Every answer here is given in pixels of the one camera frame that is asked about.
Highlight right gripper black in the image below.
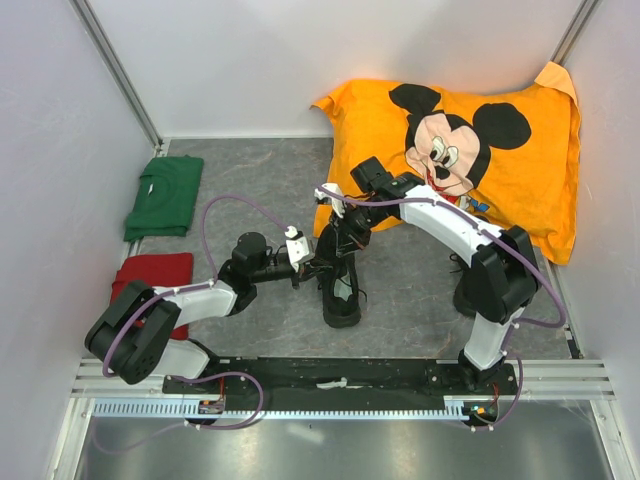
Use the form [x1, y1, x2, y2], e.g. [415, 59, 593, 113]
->
[329, 199, 389, 257]

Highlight black shoe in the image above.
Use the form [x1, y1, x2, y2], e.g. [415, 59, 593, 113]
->
[313, 225, 362, 329]
[449, 253, 476, 318]

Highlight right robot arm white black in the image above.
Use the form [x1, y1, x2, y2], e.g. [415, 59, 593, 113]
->
[315, 157, 539, 394]

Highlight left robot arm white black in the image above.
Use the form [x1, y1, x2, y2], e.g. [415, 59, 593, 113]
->
[84, 228, 314, 393]

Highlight red folded shirt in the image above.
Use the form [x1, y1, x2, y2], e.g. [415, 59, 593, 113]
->
[110, 252, 195, 341]

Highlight green folded shirt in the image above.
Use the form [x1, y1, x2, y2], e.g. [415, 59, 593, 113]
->
[124, 156, 204, 242]

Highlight orange Mickey Mouse pillow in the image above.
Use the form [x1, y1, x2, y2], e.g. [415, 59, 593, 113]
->
[316, 62, 581, 265]

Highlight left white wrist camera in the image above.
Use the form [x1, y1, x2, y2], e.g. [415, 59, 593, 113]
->
[284, 225, 315, 273]

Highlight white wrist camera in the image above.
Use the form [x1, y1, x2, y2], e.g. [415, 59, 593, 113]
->
[284, 225, 315, 273]
[314, 183, 347, 218]

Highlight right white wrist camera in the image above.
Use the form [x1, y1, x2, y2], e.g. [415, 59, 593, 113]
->
[314, 183, 347, 218]

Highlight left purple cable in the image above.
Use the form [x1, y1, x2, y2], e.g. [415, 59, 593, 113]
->
[89, 194, 299, 455]

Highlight purple cable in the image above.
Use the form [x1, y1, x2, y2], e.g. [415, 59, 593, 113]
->
[314, 185, 569, 432]
[89, 194, 299, 455]

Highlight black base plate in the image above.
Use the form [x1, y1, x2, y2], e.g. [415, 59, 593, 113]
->
[162, 355, 519, 401]

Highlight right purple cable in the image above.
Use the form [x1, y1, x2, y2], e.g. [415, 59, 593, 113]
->
[314, 185, 569, 432]

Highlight grey slotted cable duct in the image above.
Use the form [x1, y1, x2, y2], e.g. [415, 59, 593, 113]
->
[92, 398, 469, 421]

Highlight aluminium front rail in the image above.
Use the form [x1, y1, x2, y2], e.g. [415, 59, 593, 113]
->
[71, 359, 615, 401]

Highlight right aluminium frame post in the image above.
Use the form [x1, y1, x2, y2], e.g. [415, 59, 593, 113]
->
[550, 0, 601, 65]

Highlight aluminium frame post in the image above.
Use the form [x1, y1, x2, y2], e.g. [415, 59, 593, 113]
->
[550, 0, 601, 65]
[69, 0, 164, 154]

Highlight left aluminium frame post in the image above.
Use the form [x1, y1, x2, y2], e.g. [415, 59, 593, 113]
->
[69, 0, 164, 154]

